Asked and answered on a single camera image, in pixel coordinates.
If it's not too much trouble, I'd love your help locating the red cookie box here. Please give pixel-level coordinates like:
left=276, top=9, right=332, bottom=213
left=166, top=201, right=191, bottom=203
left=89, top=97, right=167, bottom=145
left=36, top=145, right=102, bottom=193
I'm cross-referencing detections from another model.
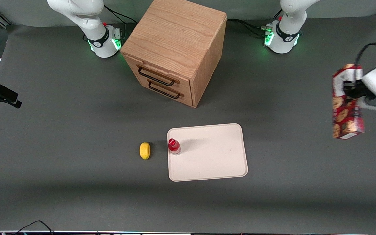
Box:
left=332, top=63, right=366, bottom=140

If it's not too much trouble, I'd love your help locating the beige rectangular tray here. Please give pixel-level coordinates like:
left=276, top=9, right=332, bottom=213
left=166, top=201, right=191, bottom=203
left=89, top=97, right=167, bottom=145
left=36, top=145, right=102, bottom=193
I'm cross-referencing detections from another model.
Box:
left=167, top=123, right=249, bottom=182

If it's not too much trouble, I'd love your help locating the yellow lemon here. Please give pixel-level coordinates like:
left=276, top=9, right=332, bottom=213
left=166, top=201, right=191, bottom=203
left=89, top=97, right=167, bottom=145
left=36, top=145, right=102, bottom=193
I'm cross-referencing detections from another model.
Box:
left=139, top=142, right=151, bottom=160

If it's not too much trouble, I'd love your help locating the shallow wooden drawer front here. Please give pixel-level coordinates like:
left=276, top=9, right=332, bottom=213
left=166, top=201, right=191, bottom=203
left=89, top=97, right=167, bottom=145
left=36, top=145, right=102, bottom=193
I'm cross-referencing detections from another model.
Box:
left=124, top=55, right=192, bottom=96

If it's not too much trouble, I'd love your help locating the deep wooden drawer front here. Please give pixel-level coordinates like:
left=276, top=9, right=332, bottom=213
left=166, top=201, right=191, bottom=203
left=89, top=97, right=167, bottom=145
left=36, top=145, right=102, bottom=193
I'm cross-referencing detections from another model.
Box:
left=132, top=76, right=194, bottom=107

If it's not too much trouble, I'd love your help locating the small red-capped bottle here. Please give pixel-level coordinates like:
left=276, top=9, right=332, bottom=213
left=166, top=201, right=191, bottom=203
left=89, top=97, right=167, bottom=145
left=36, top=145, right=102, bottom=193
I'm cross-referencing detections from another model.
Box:
left=168, top=138, right=181, bottom=156

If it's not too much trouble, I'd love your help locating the wooden drawer cabinet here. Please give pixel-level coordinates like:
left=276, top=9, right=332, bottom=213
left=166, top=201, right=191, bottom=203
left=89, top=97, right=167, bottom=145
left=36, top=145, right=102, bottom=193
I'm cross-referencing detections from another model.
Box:
left=120, top=0, right=227, bottom=108

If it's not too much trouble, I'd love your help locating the thin black table-edge cable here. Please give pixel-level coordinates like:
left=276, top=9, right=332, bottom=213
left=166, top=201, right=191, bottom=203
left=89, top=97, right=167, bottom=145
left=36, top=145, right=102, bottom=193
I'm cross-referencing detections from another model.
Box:
left=12, top=220, right=55, bottom=235

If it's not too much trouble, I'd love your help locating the black left base cable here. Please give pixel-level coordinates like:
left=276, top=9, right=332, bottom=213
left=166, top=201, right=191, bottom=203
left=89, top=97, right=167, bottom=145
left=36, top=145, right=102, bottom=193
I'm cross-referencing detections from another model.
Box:
left=226, top=9, right=284, bottom=37

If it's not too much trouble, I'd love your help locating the black base cable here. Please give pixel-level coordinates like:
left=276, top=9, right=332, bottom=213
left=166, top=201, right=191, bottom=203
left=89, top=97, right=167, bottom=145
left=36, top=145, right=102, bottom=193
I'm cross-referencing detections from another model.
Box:
left=226, top=9, right=284, bottom=37
left=103, top=5, right=137, bottom=26

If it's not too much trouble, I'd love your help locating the black right base cable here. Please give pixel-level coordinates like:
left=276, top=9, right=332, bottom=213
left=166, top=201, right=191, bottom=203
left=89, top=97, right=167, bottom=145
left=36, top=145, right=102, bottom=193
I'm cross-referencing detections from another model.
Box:
left=103, top=5, right=137, bottom=26

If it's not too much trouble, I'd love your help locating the black long drawer handle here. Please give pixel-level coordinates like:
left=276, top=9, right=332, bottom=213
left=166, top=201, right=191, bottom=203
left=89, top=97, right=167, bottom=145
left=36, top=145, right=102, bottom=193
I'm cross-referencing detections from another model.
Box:
left=138, top=66, right=176, bottom=87

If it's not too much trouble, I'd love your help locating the black short drawer handle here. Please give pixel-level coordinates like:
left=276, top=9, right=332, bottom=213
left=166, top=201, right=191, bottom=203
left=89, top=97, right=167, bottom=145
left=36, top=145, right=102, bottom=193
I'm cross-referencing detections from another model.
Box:
left=148, top=82, right=181, bottom=100

